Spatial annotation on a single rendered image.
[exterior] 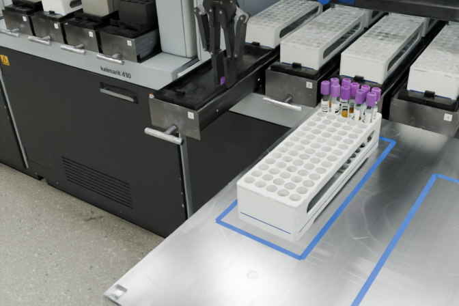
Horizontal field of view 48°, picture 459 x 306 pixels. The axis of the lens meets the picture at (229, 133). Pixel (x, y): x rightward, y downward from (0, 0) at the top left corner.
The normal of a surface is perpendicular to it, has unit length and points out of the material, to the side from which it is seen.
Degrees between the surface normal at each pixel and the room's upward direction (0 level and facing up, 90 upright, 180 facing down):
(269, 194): 0
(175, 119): 90
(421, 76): 90
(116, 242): 0
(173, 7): 90
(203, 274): 0
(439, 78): 90
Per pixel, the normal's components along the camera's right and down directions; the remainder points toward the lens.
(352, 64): -0.55, 0.45
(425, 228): -0.04, -0.85
